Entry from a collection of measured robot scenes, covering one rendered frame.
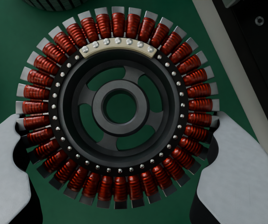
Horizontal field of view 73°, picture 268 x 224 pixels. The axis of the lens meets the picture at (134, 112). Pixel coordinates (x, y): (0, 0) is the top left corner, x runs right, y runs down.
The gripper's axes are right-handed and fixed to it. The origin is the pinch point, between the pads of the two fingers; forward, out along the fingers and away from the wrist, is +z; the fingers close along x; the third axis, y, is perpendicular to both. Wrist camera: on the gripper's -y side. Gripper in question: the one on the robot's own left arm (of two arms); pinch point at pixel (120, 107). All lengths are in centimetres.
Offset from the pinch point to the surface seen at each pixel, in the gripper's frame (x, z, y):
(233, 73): 12.2, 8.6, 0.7
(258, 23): 13.4, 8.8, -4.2
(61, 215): -7.0, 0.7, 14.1
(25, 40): -10.3, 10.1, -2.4
